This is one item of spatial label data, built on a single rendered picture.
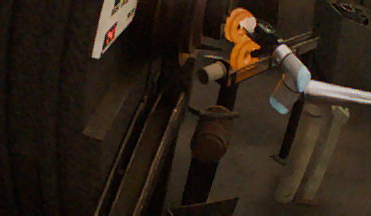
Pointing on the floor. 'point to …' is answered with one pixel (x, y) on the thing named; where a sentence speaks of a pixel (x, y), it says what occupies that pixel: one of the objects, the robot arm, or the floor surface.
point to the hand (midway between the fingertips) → (240, 21)
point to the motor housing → (206, 155)
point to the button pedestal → (308, 195)
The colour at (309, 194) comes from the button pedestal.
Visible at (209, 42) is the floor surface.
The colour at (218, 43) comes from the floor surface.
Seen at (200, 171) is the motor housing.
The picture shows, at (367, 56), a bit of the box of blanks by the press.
